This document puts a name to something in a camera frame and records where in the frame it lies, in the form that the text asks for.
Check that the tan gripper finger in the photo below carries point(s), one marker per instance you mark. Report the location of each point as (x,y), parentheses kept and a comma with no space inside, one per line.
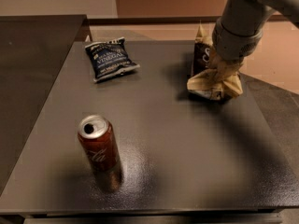
(214,59)
(228,76)

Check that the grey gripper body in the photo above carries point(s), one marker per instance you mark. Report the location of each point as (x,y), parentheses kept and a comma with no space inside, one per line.
(234,45)

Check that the brown chip bag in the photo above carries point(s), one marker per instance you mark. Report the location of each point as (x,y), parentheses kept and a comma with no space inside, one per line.
(202,82)

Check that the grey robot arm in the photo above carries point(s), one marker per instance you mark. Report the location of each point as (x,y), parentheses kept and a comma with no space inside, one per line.
(247,17)

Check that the blue chip bag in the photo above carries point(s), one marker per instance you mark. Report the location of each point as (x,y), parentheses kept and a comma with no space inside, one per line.
(110,59)

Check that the red soda can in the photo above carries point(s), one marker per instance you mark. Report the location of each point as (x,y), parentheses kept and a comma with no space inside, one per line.
(96,135)

